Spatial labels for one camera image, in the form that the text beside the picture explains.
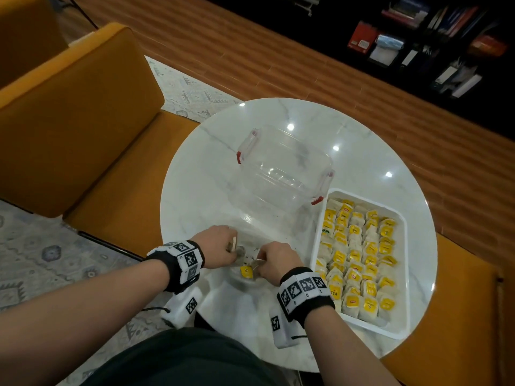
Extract white rectangular tray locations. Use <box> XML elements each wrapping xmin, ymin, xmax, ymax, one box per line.
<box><xmin>309</xmin><ymin>188</ymin><xmax>411</xmax><ymax>341</ymax></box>

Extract black marker wristband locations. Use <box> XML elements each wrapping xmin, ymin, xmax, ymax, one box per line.
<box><xmin>145</xmin><ymin>239</ymin><xmax>205</xmax><ymax>295</ymax></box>
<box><xmin>277</xmin><ymin>267</ymin><xmax>336</xmax><ymax>328</ymax></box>

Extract rows of yellow tea packets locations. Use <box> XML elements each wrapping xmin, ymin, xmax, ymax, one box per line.
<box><xmin>315</xmin><ymin>198</ymin><xmax>400</xmax><ymax>324</ymax></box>

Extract grey patterned rug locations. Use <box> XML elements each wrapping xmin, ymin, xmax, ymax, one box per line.
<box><xmin>0</xmin><ymin>55</ymin><xmax>244</xmax><ymax>386</ymax></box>

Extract yellow upholstered chair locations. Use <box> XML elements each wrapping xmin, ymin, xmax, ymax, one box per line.
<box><xmin>380</xmin><ymin>232</ymin><xmax>515</xmax><ymax>386</ymax></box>

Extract person's right forearm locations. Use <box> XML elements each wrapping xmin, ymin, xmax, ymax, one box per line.
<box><xmin>304</xmin><ymin>305</ymin><xmax>400</xmax><ymax>386</ymax></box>

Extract person's left forearm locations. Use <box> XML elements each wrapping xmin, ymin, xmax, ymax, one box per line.
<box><xmin>0</xmin><ymin>259</ymin><xmax>170</xmax><ymax>386</ymax></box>

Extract grey tea bag wrapper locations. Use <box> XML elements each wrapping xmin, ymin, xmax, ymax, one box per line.
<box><xmin>226</xmin><ymin>236</ymin><xmax>246</xmax><ymax>256</ymax></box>

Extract person's dark shirt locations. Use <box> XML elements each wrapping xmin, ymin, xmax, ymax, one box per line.
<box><xmin>80</xmin><ymin>327</ymin><xmax>291</xmax><ymax>386</ymax></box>

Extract clear container with red clips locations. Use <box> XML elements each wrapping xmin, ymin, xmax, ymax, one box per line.
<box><xmin>235</xmin><ymin>126</ymin><xmax>336</xmax><ymax>234</ymax></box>

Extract red box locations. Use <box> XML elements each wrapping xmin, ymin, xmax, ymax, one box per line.
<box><xmin>347</xmin><ymin>21</ymin><xmax>380</xmax><ymax>55</ymax></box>

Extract person's left hand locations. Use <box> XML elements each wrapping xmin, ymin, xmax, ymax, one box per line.
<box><xmin>189</xmin><ymin>225</ymin><xmax>245</xmax><ymax>270</ymax></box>

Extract clear plastic lid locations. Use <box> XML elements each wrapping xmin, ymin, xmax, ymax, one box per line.
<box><xmin>225</xmin><ymin>231</ymin><xmax>283</xmax><ymax>288</ymax></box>

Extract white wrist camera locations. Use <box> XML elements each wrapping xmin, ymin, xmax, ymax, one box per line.
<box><xmin>160</xmin><ymin>285</ymin><xmax>203</xmax><ymax>329</ymax></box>
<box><xmin>268</xmin><ymin>303</ymin><xmax>307</xmax><ymax>350</ymax></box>

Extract white plastic packet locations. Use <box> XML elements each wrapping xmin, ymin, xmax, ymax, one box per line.
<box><xmin>368</xmin><ymin>34</ymin><xmax>404</xmax><ymax>67</ymax></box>

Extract yellow tagged tea bag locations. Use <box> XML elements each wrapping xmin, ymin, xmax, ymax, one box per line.
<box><xmin>240</xmin><ymin>258</ymin><xmax>267</xmax><ymax>280</ymax></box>

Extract dark bookshelf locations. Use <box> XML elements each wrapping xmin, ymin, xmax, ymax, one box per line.
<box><xmin>201</xmin><ymin>0</ymin><xmax>515</xmax><ymax>142</ymax></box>

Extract person's right hand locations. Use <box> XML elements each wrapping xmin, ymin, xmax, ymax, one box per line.
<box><xmin>256</xmin><ymin>241</ymin><xmax>305</xmax><ymax>286</ymax></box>

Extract yellow upholstered sofa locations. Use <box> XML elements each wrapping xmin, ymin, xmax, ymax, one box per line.
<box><xmin>0</xmin><ymin>22</ymin><xmax>202</xmax><ymax>258</ymax></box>

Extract yellow upholstered armchair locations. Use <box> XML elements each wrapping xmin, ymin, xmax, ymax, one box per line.
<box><xmin>0</xmin><ymin>0</ymin><xmax>70</xmax><ymax>90</ymax></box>

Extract row of standing books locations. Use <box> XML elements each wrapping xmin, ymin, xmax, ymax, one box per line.
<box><xmin>381</xmin><ymin>0</ymin><xmax>501</xmax><ymax>40</ymax></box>

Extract orange box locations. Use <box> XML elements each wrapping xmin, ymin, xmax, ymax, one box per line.
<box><xmin>468</xmin><ymin>34</ymin><xmax>508</xmax><ymax>59</ymax></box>

